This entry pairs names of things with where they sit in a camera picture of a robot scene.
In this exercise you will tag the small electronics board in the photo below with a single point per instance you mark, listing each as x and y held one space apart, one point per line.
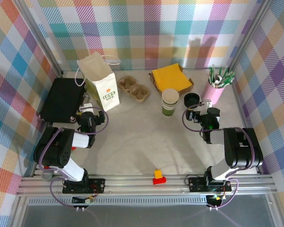
215 199
88 201

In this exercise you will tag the grey round knob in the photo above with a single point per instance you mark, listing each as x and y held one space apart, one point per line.
47 176

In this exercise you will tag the pink straw holder cup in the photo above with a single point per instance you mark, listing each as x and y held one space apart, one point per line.
213 94

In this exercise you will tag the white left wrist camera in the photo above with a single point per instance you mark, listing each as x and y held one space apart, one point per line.
87 107

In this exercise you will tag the red toy block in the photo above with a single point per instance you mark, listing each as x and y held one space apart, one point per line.
159 180

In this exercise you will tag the white paper takeout bag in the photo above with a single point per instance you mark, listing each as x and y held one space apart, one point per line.
106 89

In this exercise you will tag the aluminium frame post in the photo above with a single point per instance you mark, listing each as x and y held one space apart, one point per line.
41 39
248 33

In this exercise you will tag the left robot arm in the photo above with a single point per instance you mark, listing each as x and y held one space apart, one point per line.
54 146

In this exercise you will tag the yellow paper napkin stack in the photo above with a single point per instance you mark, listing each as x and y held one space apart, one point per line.
191 82

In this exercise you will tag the black carrying case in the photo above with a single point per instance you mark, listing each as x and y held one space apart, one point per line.
61 99

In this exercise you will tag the long aluminium base rail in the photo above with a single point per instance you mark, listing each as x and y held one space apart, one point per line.
142 186

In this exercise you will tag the yellow napkin stack in box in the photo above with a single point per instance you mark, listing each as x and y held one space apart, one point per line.
188 89

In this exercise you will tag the yellow toy block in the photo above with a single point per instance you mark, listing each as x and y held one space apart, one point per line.
157 173

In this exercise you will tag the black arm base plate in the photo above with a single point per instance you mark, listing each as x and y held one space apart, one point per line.
97 185
196 185

